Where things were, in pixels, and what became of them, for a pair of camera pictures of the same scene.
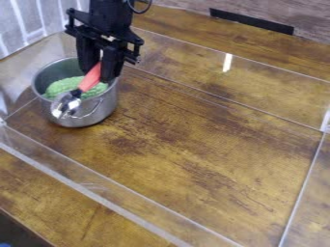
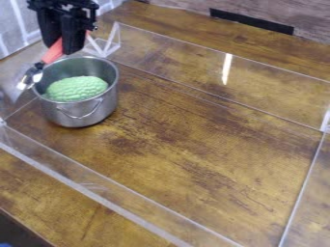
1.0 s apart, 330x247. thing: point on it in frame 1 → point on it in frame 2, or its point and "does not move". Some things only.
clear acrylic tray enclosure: x=211 y=157 does not move
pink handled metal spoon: x=73 y=99 → x=53 y=53
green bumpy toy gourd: x=67 y=85 does not move
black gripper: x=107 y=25 → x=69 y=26
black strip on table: x=236 y=16 does not move
